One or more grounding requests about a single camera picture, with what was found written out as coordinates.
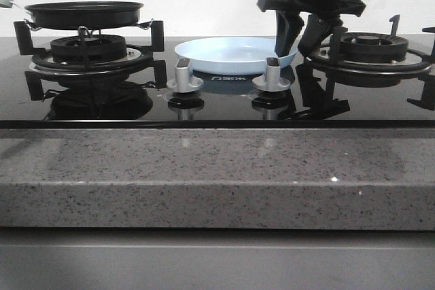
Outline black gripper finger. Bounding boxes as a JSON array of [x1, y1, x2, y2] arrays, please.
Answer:
[[298, 14, 343, 54], [275, 11, 304, 57]]

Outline light blue plate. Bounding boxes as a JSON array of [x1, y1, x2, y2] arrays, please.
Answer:
[[175, 37, 277, 76]]

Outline black frying pan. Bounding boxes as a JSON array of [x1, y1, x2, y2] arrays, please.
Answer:
[[23, 1, 143, 30]]

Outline right black pan support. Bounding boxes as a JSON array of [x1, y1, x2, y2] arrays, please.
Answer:
[[306, 15, 434, 77]]

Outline black pan support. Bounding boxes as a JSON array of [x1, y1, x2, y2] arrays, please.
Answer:
[[14, 20, 164, 76], [306, 15, 434, 77]]

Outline right black burner head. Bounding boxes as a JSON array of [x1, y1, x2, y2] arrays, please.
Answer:
[[339, 32, 408, 63]]

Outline black burner head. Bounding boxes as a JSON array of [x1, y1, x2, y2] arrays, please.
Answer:
[[339, 32, 408, 63], [50, 35, 126, 64]]

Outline right silver stove knob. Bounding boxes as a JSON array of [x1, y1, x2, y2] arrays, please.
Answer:
[[252, 57, 290, 92]]

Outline silver stove knob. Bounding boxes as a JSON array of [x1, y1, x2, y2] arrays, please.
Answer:
[[167, 58, 203, 93], [252, 57, 290, 92]]

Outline black glass gas hob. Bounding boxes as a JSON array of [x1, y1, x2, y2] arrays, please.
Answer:
[[1, 37, 434, 129]]

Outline left silver stove knob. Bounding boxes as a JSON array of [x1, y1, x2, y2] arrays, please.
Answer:
[[167, 58, 203, 93]]

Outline left black burner head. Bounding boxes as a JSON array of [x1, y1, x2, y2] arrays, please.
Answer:
[[50, 35, 126, 64]]

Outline left black pan support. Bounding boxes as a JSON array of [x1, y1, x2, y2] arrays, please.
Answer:
[[14, 20, 164, 76]]

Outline grey cabinet drawer front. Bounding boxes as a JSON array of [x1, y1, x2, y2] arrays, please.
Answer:
[[1, 228, 434, 289]]

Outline wire pan reducer ring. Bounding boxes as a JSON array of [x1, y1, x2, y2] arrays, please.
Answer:
[[23, 18, 154, 39]]

